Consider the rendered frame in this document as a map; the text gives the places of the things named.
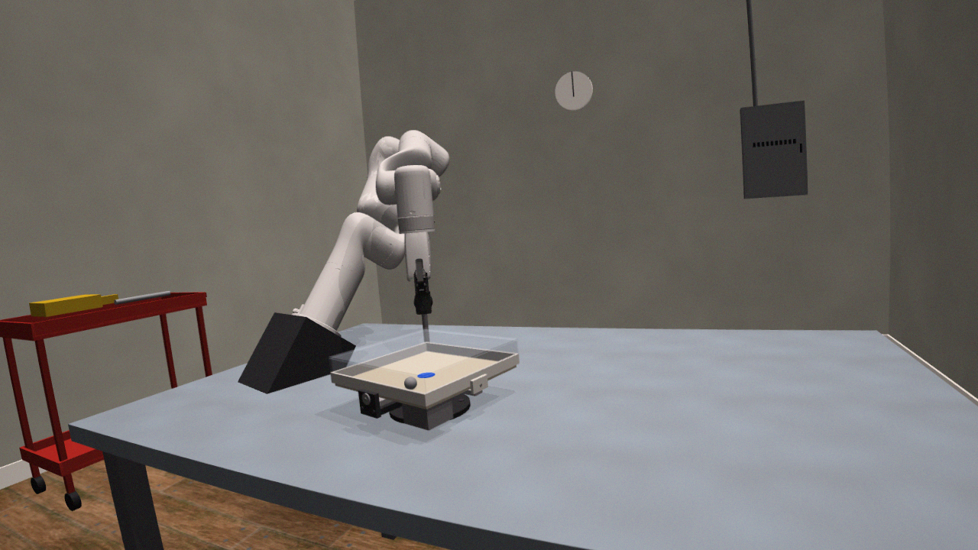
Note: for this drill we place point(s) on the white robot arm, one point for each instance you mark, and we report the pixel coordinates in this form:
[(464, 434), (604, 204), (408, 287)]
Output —
[(409, 191)]

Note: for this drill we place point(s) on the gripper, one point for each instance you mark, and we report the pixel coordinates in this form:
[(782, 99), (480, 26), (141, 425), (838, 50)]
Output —
[(417, 246)]

